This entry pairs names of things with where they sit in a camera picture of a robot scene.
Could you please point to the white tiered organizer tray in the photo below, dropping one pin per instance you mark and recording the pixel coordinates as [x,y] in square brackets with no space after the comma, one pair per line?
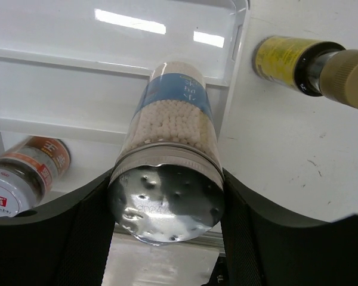
[75,70]

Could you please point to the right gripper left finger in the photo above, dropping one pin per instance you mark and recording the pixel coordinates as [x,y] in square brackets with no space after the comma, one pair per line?
[63,242]

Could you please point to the short white-lid spice jar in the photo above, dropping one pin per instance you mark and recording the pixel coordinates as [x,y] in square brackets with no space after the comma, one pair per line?
[28,171]

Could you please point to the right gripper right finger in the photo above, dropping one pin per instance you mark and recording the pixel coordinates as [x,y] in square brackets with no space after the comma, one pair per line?
[267,244]

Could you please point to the tall silver-lid jar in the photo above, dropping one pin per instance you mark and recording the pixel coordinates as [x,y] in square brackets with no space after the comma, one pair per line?
[167,182]

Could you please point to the small yellow-label bottle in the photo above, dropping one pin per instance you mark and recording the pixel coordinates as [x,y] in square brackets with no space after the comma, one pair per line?
[312,67]

